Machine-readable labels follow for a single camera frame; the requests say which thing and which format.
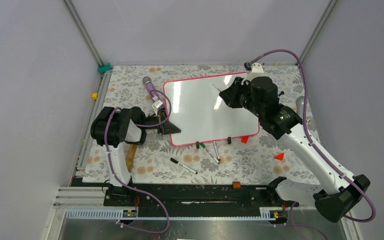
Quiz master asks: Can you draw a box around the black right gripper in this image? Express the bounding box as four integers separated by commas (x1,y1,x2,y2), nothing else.
219,77,264,118

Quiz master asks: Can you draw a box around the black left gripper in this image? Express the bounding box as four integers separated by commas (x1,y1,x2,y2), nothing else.
139,109,181,135

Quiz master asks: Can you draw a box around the pink framed whiteboard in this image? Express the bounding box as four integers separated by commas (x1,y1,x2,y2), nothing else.
163,71,260,147

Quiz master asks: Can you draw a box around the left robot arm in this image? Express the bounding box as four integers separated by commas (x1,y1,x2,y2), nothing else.
90,106,181,206

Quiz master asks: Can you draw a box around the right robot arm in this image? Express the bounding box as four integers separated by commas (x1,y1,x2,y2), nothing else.
219,76,371,223

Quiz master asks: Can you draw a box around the black capped marker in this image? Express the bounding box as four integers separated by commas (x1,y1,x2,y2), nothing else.
170,157,198,175

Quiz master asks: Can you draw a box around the green capped marker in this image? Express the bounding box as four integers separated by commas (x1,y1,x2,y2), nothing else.
199,142,220,164

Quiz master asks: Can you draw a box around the small orange red block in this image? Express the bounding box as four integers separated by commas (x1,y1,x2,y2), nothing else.
241,136,249,144

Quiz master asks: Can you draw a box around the blue capped marker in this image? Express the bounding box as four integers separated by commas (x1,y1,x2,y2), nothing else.
212,141,221,162

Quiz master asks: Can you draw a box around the wooden rolling pin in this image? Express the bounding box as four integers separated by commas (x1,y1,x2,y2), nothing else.
125,144,137,173

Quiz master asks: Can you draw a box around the purple glitter microphone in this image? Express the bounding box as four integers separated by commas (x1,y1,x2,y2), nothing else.
142,76,161,102

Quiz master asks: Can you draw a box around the silver microphone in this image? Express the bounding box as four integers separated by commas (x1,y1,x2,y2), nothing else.
295,96,305,117

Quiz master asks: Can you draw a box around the red triangular block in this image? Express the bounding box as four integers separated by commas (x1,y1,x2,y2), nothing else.
274,152,285,161

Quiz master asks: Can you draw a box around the yellow small cube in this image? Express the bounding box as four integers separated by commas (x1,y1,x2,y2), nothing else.
91,93,98,100

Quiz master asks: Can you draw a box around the brown small cube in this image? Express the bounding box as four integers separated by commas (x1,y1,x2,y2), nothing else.
232,181,242,189

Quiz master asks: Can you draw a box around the teal corner clamp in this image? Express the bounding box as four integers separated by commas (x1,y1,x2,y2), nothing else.
97,63,113,74

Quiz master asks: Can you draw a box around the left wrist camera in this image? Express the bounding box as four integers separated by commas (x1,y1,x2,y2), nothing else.
152,99,165,115

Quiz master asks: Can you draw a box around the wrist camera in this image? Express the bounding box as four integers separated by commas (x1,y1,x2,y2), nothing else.
241,62,264,85
152,99,165,115

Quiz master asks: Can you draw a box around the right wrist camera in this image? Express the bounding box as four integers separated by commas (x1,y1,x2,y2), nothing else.
241,62,264,85

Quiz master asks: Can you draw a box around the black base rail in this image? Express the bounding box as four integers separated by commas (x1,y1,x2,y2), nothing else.
103,183,290,218

